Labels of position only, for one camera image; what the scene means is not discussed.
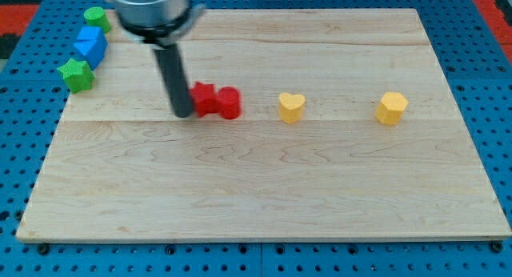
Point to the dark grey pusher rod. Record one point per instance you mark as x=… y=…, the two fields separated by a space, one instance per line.
x=175 y=82

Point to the yellow heart block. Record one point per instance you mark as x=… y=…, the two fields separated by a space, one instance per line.
x=291 y=107

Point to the yellow hexagon block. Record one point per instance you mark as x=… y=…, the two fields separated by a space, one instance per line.
x=391 y=108

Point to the red star block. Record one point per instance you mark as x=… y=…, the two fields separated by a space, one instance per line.
x=205 y=99

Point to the red cylinder block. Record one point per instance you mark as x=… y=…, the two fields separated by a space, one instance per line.
x=229 y=102

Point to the blue triangle block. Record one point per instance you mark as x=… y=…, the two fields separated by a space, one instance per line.
x=93 y=51

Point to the blue cube block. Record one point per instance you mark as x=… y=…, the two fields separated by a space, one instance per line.
x=92 y=33

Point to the green cylinder block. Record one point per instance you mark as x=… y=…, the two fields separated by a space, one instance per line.
x=96 y=16

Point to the green star block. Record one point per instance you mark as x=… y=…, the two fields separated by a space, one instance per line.
x=77 y=75

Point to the light wooden board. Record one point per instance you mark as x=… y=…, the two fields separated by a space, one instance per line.
x=122 y=169

